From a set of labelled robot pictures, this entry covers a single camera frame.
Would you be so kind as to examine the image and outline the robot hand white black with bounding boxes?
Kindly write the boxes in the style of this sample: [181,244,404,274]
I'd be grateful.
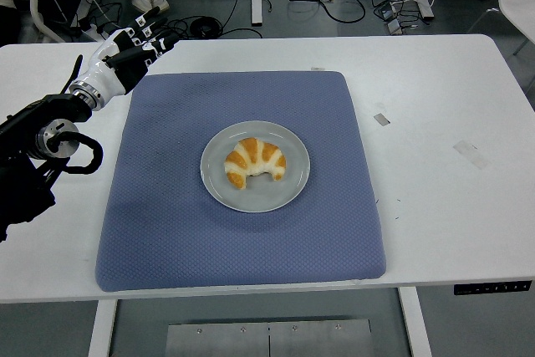
[74,6,181,102]

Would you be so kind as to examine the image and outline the croissant bread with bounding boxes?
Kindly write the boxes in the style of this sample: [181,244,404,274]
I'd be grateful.
[224,136,288,191]

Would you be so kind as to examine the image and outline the white power strip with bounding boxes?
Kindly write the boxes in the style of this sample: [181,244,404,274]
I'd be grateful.
[79,24,109,43]

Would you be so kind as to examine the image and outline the white office chair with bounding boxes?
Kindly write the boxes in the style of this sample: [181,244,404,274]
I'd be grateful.
[0,0,66,43]

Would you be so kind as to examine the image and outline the blue quilted mat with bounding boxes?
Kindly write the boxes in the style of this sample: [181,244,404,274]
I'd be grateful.
[94,71,387,293]

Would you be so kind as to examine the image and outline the grey round plate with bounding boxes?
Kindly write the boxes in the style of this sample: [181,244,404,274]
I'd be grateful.
[200,120,312,213]

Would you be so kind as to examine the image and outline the white table leg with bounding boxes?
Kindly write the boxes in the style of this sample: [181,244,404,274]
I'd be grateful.
[397,287,433,357]
[87,298,119,357]

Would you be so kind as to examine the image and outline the grey metal plate with screws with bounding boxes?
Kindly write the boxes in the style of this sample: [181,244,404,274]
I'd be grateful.
[165,319,373,357]

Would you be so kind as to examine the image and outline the large clear tape piece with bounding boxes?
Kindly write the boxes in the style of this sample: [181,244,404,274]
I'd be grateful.
[452,140,491,171]

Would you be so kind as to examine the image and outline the black table control panel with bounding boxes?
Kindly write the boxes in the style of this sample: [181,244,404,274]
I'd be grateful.
[453,280,533,296]

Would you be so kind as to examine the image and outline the coiled black cable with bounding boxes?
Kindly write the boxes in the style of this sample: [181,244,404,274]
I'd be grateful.
[190,16,223,39]

